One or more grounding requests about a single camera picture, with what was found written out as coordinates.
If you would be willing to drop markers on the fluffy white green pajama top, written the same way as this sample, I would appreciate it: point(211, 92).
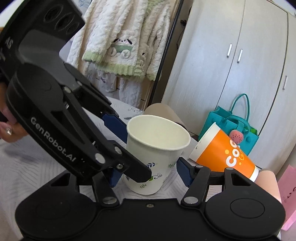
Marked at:
point(129, 27)

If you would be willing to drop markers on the dark door frame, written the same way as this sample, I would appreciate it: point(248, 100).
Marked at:
point(170, 46)

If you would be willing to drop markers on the pink paper bag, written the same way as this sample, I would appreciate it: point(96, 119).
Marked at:
point(288, 192)

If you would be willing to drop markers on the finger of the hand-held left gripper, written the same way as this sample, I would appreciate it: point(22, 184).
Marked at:
point(113, 121)
point(129, 163)

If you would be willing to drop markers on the teal felt bag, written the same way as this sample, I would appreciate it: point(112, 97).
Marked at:
point(212, 121)

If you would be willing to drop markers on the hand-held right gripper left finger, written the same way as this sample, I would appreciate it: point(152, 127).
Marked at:
point(113, 179)

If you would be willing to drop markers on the white leaf-print paper cup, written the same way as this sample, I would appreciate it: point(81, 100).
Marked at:
point(152, 129)

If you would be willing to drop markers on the pink watermelon charm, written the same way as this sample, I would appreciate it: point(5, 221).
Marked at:
point(237, 137)

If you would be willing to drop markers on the white quilted bed cover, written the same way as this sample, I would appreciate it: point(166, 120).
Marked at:
point(34, 160)

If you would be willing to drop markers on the person's left hand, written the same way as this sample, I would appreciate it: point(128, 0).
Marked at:
point(12, 132)

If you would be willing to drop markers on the fluffy white pajama pants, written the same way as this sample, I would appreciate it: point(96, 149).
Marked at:
point(129, 89)

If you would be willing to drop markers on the orange paper cup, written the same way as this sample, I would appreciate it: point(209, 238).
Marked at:
point(222, 153)

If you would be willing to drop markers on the brown paper cup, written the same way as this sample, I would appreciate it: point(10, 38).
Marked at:
point(161, 112)

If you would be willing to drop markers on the beige paper cup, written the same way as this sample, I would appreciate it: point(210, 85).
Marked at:
point(268, 185)

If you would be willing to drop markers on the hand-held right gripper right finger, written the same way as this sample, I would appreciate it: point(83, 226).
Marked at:
point(183, 171)

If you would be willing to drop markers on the white wardrobe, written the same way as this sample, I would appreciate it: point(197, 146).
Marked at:
point(208, 58)

